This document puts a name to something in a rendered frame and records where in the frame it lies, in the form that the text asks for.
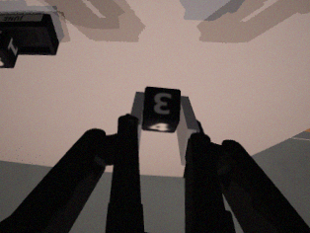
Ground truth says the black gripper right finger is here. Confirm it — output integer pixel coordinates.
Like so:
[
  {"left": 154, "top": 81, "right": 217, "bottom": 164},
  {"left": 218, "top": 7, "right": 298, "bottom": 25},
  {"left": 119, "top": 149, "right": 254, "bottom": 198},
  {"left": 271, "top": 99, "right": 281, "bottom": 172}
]
[{"left": 176, "top": 96, "right": 310, "bottom": 233}]

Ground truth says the black cube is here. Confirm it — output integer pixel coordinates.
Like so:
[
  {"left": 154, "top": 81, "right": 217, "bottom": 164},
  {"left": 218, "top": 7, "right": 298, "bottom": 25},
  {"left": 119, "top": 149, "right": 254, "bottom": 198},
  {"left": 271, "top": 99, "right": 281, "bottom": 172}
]
[
  {"left": 0, "top": 30, "right": 21, "bottom": 68},
  {"left": 142, "top": 86, "right": 181, "bottom": 133}
]

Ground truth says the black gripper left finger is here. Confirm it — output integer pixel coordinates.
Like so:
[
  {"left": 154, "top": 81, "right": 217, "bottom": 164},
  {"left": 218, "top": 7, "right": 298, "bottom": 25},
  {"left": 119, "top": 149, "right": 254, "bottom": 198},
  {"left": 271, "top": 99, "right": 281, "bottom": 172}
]
[{"left": 0, "top": 92, "right": 144, "bottom": 233}]

